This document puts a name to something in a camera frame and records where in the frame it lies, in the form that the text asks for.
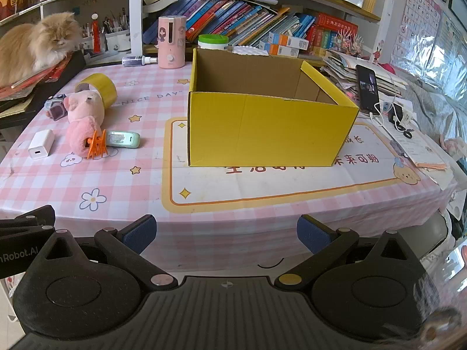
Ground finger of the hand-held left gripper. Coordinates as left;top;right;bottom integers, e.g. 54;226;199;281
0;225;56;243
0;205;56;227

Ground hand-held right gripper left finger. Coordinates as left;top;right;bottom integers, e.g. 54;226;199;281
27;214;179;289

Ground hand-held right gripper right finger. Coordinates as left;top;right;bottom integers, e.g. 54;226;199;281
274;214;429;289

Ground grey purple toy truck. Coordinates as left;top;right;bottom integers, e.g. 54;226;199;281
44;94;70;122

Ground yellow cardboard box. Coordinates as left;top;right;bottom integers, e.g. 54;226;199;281
187;47;360;167

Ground pink checked tablecloth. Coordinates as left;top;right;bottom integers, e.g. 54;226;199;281
0;62;457;274

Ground white charger block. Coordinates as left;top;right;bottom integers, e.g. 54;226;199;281
28;129;55;160

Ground orange hair claw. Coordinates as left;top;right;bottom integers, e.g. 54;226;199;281
83;129;109;160

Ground pale green handheld device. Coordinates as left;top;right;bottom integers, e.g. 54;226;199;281
106;130;141;149

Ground pink plush pig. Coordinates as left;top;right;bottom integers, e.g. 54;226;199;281
65;90;107;154

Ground black electronic keyboard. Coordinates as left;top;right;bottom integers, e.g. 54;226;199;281
0;50;87;143

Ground white glossy object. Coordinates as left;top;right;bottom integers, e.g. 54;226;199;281
418;208;467;300

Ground pile of red packets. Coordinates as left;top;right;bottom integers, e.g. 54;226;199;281
0;53;74;101

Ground white printed paper sheets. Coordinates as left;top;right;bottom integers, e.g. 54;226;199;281
388;124;454;191

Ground yellow tape roll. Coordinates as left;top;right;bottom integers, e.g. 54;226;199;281
75;73;118;110

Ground black white power adapter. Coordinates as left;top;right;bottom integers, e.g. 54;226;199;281
388;103;415;132

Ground black smartphone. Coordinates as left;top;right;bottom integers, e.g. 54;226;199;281
356;64;380;115

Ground pile of papers and booklets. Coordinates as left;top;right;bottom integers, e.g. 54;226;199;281
323;51;408;98

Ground fluffy orange cat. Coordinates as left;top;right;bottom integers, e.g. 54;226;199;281
0;12;84;88

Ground small white spray bottle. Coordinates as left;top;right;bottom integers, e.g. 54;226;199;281
122;55;158;67

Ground small white pen holder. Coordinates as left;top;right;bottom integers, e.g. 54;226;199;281
81;24;96;51

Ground white orange medicine box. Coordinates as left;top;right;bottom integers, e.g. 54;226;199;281
268;31;310;50
260;41;300;58

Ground red tassel ornament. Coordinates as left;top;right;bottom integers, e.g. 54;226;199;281
91;13;102;54

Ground large white pen holder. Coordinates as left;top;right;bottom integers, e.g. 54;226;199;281
104;15;131;53

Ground pink humidifier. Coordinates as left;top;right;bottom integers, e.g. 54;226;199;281
158;15;188;69

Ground white textured pad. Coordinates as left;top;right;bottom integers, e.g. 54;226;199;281
228;45;269;56

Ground silver reflective cover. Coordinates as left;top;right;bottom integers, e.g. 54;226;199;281
394;25;467;154

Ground red book box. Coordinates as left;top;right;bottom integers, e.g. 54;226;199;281
314;13;359;51

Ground white canister with green lid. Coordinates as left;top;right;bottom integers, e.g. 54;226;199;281
197;34;230;51

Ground white shelf unit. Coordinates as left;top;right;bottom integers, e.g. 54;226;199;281
0;0;143;64

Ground row of colourful books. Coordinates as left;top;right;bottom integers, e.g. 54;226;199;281
142;0;316;50

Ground white charging cable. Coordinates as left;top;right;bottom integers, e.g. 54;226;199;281
368;91;402;126

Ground pink alphabet wall poster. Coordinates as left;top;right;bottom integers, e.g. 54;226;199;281
392;0;444;67

